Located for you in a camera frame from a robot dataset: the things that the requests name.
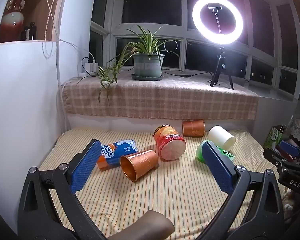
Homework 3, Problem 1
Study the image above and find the white cup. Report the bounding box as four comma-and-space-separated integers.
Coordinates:
208, 125, 236, 150

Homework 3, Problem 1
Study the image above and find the spider plant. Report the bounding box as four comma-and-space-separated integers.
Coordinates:
97, 24, 189, 103

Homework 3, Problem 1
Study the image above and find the ring light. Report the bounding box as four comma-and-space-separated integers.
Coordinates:
192, 0, 244, 46

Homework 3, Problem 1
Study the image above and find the white shelf cabinet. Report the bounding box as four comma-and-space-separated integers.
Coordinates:
0, 0, 68, 233

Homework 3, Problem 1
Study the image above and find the red and white vase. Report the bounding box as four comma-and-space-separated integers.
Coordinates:
0, 0, 31, 42

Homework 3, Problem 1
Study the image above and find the black tripod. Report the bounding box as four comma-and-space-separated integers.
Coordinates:
210, 45, 234, 90

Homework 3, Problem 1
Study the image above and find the dark glass bottle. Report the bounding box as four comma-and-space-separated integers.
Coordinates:
23, 22, 37, 41

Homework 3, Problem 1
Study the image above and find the green tissue box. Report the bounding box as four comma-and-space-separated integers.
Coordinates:
262, 125, 285, 150

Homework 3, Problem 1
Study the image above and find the black cable with switch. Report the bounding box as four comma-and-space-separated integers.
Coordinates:
164, 71, 213, 78

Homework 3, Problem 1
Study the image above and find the brown rounded chair back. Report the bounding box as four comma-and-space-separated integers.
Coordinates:
107, 210, 176, 240

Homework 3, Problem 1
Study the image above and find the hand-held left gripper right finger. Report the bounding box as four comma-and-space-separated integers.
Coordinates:
195, 141, 286, 240

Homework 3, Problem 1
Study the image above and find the green cup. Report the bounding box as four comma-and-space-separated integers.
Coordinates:
195, 139, 235, 165

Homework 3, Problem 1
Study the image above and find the striped yellow sheet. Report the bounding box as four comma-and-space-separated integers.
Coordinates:
39, 127, 286, 240

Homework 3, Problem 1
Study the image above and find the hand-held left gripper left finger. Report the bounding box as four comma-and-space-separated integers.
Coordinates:
17, 139, 108, 240

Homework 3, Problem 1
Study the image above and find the blue Oreo packet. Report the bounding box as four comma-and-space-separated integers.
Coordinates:
97, 139, 139, 172

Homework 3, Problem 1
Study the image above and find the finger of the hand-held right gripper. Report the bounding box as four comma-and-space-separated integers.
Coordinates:
263, 149, 300, 172
277, 141, 300, 159

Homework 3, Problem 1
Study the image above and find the plaid cloth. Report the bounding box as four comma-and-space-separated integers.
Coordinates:
61, 73, 259, 121

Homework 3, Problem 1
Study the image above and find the copper cup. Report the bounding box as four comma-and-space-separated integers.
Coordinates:
182, 119, 205, 137
120, 149, 159, 182

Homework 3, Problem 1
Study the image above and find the green plant pot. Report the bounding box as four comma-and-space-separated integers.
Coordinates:
133, 53, 165, 77

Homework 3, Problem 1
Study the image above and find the green pot saucer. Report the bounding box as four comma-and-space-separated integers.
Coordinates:
131, 73, 164, 81

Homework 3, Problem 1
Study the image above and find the white cable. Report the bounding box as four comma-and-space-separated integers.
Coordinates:
37, 0, 95, 61

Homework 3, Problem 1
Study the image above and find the red printed cup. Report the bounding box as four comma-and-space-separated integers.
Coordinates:
153, 124, 187, 161

